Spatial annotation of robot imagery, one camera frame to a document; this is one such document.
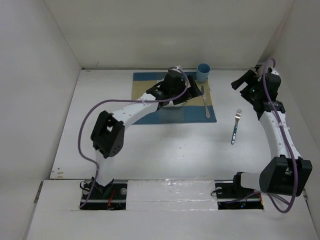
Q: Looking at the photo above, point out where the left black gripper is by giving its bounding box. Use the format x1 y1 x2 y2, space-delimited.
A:
170 75 202 105

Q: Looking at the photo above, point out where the blue cup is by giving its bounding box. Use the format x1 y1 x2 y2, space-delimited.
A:
196 63 211 83

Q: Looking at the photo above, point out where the silver knife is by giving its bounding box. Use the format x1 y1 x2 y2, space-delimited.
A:
201 85 211 119

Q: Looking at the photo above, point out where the silver fork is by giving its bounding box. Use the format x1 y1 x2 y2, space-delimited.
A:
231 109 242 145

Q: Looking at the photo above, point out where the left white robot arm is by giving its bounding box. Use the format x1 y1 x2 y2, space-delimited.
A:
90 69 202 199

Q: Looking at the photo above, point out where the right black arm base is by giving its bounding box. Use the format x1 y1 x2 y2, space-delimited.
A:
210 180 264 210

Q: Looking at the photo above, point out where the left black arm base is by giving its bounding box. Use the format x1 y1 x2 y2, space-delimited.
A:
79 179 128 211

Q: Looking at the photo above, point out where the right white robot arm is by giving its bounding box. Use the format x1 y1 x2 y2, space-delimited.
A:
231 68 313 197

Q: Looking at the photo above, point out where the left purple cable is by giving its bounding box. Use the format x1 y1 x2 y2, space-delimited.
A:
77 66 190 208

